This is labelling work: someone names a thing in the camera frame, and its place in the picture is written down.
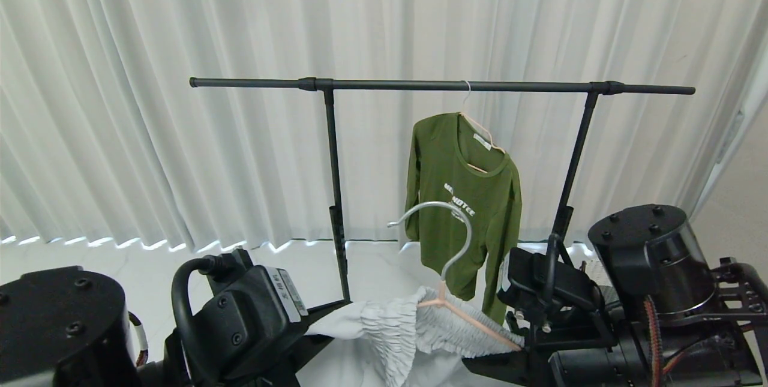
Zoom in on pink clothes hanger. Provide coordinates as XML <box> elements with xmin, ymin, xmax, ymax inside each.
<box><xmin>387</xmin><ymin>201</ymin><xmax>523</xmax><ymax>353</ymax></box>
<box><xmin>459</xmin><ymin>81</ymin><xmax>506</xmax><ymax>175</ymax></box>

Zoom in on white curtain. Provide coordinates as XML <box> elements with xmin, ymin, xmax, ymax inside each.
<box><xmin>0</xmin><ymin>0</ymin><xmax>768</xmax><ymax>253</ymax></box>

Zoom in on black clothes rack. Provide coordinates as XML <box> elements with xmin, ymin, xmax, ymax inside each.
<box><xmin>189</xmin><ymin>77</ymin><xmax>697</xmax><ymax>304</ymax></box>

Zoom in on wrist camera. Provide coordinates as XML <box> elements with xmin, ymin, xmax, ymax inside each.
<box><xmin>497</xmin><ymin>247</ymin><xmax>614</xmax><ymax>349</ymax></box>
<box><xmin>198</xmin><ymin>248</ymin><xmax>310</xmax><ymax>383</ymax></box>

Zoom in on pale grey shorts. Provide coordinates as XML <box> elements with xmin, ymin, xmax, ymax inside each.
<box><xmin>297</xmin><ymin>286</ymin><xmax>527</xmax><ymax>387</ymax></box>

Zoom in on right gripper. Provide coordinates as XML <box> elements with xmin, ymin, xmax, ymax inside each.
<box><xmin>462</xmin><ymin>333</ymin><xmax>661</xmax><ymax>387</ymax></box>

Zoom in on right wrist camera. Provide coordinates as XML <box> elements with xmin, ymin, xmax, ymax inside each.
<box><xmin>497</xmin><ymin>247</ymin><xmax>614</xmax><ymax>349</ymax></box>

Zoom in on green shirt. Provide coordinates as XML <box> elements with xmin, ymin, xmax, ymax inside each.
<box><xmin>404</xmin><ymin>112</ymin><xmax>523</xmax><ymax>325</ymax></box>

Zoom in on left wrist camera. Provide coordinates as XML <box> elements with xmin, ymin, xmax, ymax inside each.
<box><xmin>198</xmin><ymin>248</ymin><xmax>310</xmax><ymax>383</ymax></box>

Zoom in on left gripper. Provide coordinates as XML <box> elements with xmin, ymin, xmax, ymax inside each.
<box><xmin>240</xmin><ymin>333</ymin><xmax>334</xmax><ymax>387</ymax></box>

